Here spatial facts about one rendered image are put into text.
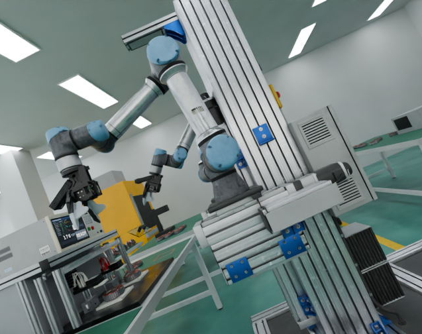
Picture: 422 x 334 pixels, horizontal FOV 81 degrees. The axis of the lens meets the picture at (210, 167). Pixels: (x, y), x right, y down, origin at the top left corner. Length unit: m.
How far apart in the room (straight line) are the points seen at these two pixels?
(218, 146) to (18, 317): 1.25
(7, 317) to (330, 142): 1.71
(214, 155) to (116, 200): 4.58
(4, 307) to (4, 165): 4.60
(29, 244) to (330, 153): 1.57
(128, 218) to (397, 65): 7.45
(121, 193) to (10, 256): 3.71
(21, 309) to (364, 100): 7.47
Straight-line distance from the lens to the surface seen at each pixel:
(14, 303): 1.63
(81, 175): 0.94
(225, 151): 0.85
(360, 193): 1.28
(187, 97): 0.92
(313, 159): 1.21
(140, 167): 7.12
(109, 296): 1.54
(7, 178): 6.01
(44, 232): 1.61
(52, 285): 1.66
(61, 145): 0.97
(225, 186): 0.98
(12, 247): 1.74
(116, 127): 1.06
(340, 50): 7.90
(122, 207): 5.30
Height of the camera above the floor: 1.10
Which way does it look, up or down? 4 degrees up
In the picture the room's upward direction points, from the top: 24 degrees counter-clockwise
